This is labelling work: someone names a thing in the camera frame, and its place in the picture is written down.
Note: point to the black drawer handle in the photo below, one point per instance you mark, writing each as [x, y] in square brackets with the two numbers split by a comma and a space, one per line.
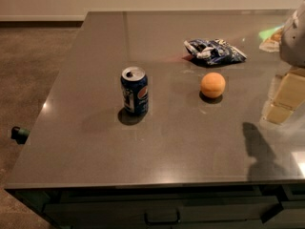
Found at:
[162, 219]

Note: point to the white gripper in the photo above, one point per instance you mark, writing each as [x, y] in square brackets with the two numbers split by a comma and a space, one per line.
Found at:
[294, 43]

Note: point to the blue white chip bag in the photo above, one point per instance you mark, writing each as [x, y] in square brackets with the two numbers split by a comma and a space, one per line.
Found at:
[215, 52]

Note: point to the orange fruit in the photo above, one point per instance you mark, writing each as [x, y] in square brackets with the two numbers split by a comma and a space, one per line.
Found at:
[212, 85]

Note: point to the dark green side knob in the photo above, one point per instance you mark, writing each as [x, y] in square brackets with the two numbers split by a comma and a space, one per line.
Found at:
[20, 135]

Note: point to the blue pepsi can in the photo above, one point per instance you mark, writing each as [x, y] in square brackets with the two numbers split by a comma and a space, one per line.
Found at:
[134, 84]

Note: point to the dark cabinet with drawers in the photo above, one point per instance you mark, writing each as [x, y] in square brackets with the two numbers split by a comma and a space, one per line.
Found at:
[207, 207]

